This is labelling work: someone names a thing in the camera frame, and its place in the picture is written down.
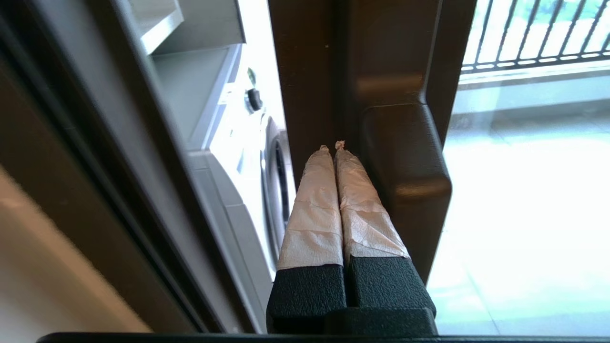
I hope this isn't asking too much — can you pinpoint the dark brown sliding glass door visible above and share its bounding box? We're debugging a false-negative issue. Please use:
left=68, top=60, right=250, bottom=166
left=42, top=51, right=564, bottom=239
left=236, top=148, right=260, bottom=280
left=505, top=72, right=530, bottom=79
left=267, top=0, right=610, bottom=336

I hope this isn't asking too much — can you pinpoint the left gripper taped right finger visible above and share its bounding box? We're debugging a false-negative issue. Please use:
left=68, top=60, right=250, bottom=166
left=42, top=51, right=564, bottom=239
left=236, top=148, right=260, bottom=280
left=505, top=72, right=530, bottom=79
left=326, top=141, right=438, bottom=335

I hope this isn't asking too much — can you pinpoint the long black balcony railing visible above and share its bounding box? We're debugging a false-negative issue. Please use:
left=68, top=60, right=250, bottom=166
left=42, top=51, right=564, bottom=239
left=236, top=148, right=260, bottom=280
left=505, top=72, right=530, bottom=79
left=461, top=0, right=610, bottom=73

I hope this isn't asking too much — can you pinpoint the white wall shelf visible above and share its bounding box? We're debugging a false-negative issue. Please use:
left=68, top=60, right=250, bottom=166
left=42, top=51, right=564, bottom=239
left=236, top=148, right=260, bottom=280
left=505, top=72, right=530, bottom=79
left=128, top=0, right=185, bottom=55

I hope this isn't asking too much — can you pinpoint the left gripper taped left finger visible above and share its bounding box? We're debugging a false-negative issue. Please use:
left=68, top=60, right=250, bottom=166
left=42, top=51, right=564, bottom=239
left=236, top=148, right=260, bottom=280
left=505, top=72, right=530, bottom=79
left=266, top=145, right=347, bottom=334

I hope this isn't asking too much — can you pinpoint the long stone window sill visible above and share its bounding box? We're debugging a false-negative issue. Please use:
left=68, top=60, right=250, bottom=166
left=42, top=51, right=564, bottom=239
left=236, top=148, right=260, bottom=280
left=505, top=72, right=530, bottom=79
left=457, top=60, right=610, bottom=91

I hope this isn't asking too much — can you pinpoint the dark brown door handle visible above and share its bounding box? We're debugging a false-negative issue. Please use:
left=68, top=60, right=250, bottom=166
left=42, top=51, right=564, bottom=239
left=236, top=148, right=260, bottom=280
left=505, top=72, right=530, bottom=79
left=358, top=101, right=452, bottom=284

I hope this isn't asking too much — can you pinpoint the white front-load washing machine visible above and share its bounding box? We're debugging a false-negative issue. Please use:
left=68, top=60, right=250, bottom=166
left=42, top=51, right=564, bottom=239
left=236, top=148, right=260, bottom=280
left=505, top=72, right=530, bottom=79
left=152, top=44, right=297, bottom=334

